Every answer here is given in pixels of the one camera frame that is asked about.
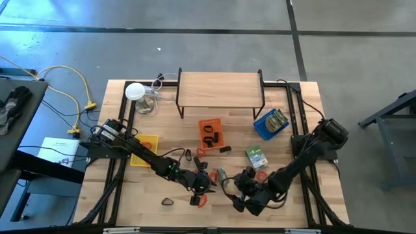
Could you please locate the yellow extension cord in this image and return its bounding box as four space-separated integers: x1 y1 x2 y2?
0 55 98 135

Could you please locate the black grey work glove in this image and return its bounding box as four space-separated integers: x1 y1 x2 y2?
0 85 34 136

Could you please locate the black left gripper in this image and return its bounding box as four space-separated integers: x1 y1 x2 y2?
177 160 218 207

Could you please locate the white paper booklet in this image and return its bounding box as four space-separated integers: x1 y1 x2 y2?
37 136 81 168

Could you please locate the orange plastic basket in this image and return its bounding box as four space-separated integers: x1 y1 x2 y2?
198 118 226 151

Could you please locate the yellow plastic basket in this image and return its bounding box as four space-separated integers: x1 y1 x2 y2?
129 134 160 168

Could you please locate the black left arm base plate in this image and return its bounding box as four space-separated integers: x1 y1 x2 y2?
79 140 131 159

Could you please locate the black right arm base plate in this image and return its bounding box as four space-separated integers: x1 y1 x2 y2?
290 134 339 161

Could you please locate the wooden desk shelf riser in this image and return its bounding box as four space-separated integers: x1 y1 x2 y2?
175 67 266 120

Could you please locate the colourful cardboard box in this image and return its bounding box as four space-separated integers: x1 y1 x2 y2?
270 109 290 126

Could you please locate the dark grey side table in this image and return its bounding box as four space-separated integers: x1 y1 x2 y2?
0 67 86 225

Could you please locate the white mushroom table lamp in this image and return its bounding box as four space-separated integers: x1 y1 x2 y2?
125 82 155 115

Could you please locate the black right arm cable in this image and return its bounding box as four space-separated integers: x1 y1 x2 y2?
276 79 326 122

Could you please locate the blue plastic basket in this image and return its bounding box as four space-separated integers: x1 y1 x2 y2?
253 108 291 142

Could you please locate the white metal bracket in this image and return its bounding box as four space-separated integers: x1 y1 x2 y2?
284 227 322 234
102 227 141 234

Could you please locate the white lamp cable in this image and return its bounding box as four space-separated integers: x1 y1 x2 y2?
142 71 179 115

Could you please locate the small clear-wrapped pack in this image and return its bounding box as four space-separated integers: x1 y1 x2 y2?
216 166 229 185

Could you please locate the blue-grey metal table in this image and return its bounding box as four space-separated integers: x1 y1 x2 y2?
358 89 416 191

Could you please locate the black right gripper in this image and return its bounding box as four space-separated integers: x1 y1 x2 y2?
226 166 278 217

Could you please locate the small green blue cardboard box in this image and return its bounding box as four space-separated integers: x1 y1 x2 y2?
244 145 270 172
265 116 284 133

